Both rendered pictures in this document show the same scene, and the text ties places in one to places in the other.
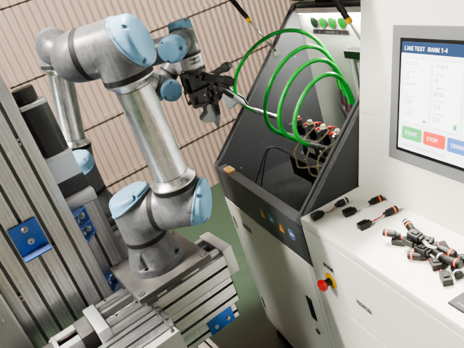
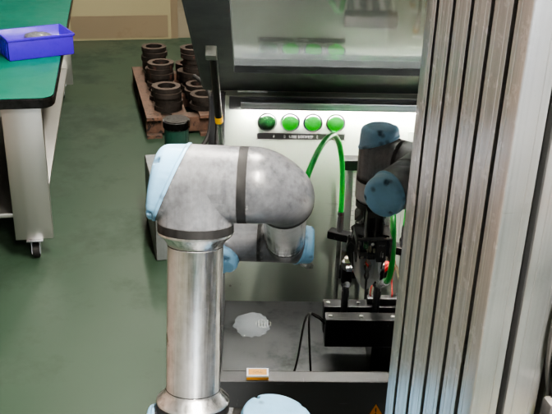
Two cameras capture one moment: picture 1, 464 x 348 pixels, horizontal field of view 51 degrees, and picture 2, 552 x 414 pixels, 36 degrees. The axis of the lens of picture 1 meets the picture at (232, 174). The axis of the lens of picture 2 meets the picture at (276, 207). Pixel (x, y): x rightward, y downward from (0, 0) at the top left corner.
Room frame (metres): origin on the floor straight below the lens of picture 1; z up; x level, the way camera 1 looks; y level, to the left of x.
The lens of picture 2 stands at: (1.34, 1.52, 2.13)
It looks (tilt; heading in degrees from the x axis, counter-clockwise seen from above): 25 degrees down; 285
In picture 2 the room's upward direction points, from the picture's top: 2 degrees clockwise
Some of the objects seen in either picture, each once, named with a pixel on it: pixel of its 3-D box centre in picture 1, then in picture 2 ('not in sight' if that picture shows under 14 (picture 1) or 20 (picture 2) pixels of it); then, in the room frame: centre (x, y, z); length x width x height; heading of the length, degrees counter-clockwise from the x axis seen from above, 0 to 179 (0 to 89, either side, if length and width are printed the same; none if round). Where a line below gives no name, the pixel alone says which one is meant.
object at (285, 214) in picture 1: (260, 206); (351, 404); (1.58, -0.06, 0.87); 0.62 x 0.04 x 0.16; 17
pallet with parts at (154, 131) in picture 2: not in sight; (195, 77); (3.62, -4.36, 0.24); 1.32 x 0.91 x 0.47; 117
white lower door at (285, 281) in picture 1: (284, 295); not in sight; (1.58, -0.05, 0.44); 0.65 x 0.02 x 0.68; 17
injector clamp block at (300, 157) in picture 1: (329, 179); (388, 333); (1.54, -0.33, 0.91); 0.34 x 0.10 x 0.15; 17
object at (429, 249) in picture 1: (424, 245); not in sight; (0.90, -0.37, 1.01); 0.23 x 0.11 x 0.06; 17
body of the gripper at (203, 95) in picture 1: (198, 87); (371, 228); (1.55, 0.01, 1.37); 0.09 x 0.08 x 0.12; 107
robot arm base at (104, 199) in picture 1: (94, 201); not in sight; (1.61, 0.50, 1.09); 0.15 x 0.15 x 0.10
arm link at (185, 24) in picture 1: (183, 38); (379, 153); (1.55, 0.01, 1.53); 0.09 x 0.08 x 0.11; 162
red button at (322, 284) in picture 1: (325, 283); not in sight; (1.14, -0.16, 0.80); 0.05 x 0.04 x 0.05; 17
